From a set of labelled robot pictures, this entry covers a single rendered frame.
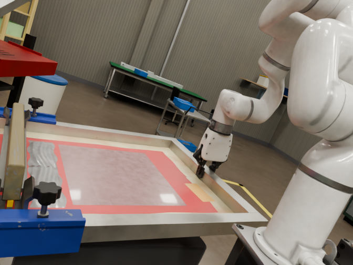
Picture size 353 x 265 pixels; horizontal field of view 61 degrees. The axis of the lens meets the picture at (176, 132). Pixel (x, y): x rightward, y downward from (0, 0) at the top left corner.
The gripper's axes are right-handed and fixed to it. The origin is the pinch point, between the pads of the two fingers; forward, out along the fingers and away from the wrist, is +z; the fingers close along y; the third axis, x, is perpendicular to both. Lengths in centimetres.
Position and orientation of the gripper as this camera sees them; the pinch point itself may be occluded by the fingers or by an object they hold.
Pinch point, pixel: (205, 171)
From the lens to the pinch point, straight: 103.5
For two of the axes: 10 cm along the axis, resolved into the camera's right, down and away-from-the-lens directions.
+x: -4.3, -3.6, 8.3
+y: 8.6, 1.2, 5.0
